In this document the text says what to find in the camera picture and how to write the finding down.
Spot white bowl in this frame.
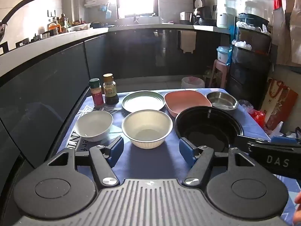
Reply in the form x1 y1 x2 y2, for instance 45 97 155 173
74 110 114 142

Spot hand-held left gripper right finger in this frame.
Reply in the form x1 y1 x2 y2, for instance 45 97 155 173
179 138 253 186

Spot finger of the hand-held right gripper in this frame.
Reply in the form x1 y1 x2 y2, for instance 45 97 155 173
236 134 273 147

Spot white trash bin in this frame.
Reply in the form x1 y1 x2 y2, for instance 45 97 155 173
181 76 205 92

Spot metal basin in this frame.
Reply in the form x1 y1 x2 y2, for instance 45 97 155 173
68 23 91 32

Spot stainless steel pot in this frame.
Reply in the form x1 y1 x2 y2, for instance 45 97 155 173
180 12 194 24

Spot red plastic bag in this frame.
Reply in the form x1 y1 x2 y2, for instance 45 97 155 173
248 109 266 129

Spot clear plastic bag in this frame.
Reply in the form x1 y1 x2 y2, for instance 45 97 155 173
237 99 255 111

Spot white hanging cutting board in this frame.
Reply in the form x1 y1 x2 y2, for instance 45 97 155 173
180 30 197 54

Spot blue patterned tablecloth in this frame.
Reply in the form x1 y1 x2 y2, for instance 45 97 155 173
55 88 301 226

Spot dark sauce bottle gold cap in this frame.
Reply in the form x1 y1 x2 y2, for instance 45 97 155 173
103 73 119 105

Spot red gift bag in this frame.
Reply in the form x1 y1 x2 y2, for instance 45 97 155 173
260 79 298 131

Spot stainless steel bowl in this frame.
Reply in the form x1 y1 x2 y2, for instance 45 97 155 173
205 91 239 111

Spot pink square plate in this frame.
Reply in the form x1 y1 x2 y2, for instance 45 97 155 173
164 90 212 118

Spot hanging apron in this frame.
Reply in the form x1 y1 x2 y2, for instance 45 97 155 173
273 0 301 66

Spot cluster of condiment bottles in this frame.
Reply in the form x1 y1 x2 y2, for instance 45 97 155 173
47 13 69 34

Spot gas stove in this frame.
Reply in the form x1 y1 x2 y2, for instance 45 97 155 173
0 33 51 55

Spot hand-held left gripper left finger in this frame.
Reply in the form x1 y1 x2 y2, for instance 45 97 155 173
48 136 124 187

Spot green rimmed round plate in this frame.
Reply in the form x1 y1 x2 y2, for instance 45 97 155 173
122 91 165 113

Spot cream ribbed bowl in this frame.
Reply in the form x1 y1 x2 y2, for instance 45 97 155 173
122 109 174 149

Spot pink plastic stool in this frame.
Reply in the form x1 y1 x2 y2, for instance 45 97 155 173
210 60 230 89

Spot white tall kitchen appliance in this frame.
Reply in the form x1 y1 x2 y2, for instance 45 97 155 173
216 0 242 29

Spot person's right hand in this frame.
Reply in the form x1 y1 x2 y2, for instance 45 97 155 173
293 190 301 226

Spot black bowl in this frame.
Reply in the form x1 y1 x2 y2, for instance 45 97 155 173
175 106 244 157

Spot white pot with blue lid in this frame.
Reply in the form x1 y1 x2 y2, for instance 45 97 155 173
216 46 232 64

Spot red spice bottle green cap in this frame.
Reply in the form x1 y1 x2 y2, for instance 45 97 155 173
89 78 104 106

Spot black storage rack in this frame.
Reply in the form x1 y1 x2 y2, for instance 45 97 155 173
228 14 273 110

